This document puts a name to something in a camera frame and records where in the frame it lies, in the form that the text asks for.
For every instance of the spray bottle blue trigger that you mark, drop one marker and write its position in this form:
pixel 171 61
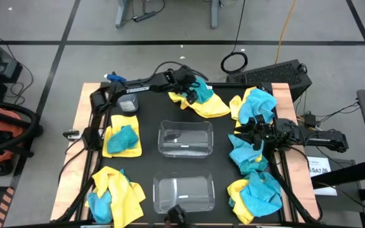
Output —
pixel 128 103

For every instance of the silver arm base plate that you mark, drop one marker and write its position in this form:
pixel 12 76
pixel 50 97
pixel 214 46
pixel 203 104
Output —
pixel 71 135

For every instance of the white paper sign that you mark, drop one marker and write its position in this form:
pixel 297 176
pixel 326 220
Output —
pixel 320 171

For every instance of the light blue microfiber towel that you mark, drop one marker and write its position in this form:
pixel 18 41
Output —
pixel 231 202
pixel 242 152
pixel 261 193
pixel 100 207
pixel 258 104

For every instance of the orange vacuum cleaner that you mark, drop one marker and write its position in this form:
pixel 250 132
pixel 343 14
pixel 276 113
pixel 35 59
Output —
pixel 2 126

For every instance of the black metal beam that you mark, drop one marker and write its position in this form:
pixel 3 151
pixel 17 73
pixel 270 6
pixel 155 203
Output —
pixel 360 171

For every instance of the grey desk leg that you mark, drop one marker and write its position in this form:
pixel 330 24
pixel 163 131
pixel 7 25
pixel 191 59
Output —
pixel 214 12
pixel 122 12

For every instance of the black power strip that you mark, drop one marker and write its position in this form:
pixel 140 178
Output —
pixel 144 16

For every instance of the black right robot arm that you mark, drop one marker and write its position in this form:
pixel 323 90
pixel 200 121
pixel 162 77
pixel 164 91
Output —
pixel 325 139

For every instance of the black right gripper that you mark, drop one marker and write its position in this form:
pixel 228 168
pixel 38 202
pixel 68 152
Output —
pixel 266 133

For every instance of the black table mat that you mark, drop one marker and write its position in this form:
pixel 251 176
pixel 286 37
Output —
pixel 151 126

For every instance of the black computer tower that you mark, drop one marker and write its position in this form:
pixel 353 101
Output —
pixel 271 76

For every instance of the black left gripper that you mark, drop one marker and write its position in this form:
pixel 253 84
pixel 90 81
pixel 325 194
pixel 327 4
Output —
pixel 184 79

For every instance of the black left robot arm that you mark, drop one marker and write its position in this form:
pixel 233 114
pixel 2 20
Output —
pixel 138 86

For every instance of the clear plastic basket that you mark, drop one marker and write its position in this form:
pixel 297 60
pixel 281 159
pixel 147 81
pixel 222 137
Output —
pixel 184 190
pixel 185 139

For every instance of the black power adapter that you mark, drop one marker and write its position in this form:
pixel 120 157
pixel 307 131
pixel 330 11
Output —
pixel 310 119

